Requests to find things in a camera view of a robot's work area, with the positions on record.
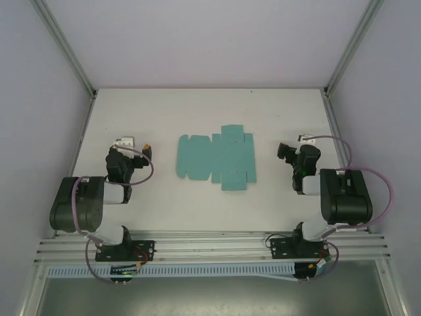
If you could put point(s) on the teal paper box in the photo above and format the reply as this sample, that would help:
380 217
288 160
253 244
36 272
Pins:
217 158

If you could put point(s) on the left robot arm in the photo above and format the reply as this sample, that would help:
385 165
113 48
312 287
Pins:
79 204

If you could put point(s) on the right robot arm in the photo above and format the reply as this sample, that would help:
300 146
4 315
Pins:
345 197

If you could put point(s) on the black controller board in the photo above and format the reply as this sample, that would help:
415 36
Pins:
123 274
307 271

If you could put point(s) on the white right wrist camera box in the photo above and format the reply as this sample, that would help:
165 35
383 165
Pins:
306 138

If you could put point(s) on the aluminium side rail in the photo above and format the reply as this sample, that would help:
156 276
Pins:
333 121
81 141

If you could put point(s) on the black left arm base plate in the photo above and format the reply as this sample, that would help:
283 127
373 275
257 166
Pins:
144 250

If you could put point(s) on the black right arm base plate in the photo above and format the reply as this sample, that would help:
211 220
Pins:
279 248

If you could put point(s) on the aluminium rail frame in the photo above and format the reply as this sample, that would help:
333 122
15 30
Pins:
213 245

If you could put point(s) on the aluminium corner post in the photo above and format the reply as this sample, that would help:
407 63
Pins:
352 49
65 49

